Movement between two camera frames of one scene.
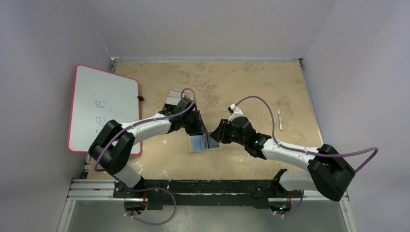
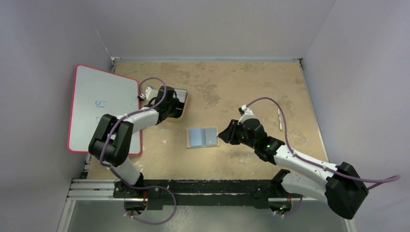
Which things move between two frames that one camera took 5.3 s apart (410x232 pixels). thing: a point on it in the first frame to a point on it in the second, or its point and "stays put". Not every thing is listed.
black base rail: x=157 y=193 stays put
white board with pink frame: x=97 y=97 stays put
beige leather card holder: x=190 y=149 to x=202 y=137
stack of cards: x=174 y=97 stays put
